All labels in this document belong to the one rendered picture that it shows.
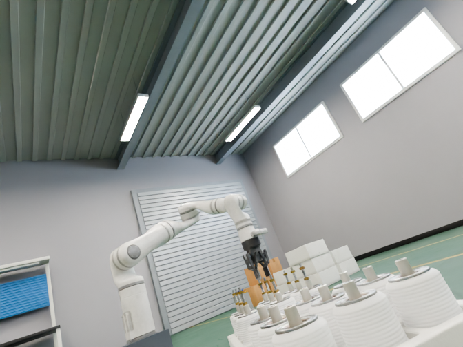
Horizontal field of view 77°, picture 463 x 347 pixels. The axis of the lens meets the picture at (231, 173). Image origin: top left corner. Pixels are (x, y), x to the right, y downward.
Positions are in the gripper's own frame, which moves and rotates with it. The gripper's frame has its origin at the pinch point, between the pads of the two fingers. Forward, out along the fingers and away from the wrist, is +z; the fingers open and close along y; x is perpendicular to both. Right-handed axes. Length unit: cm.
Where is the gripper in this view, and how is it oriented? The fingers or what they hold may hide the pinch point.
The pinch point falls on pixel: (262, 274)
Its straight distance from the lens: 121.3
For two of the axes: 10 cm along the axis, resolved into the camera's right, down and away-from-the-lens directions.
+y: -6.2, -0.7, -7.8
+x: 7.0, -4.9, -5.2
